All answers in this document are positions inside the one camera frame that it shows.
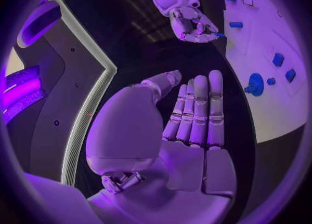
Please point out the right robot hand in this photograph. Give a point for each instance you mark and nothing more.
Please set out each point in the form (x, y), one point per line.
(185, 25)

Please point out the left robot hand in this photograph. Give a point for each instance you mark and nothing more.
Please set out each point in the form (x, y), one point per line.
(190, 169)

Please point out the blue peg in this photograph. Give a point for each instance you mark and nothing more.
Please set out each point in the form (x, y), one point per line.
(220, 34)

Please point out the white task board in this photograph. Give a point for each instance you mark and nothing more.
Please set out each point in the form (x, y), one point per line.
(268, 33)

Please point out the blue short cylinder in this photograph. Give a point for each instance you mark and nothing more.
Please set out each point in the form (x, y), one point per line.
(236, 24)

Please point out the blue gear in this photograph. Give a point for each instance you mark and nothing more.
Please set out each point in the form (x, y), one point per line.
(255, 84)

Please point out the blue block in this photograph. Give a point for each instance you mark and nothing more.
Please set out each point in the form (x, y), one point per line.
(278, 59)
(290, 75)

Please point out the small blue plug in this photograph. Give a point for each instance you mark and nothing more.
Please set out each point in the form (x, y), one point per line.
(270, 81)

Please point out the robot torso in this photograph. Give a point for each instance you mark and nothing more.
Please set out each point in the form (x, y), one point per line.
(61, 72)

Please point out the glowing light bar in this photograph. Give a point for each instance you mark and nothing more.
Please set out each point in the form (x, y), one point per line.
(20, 91)

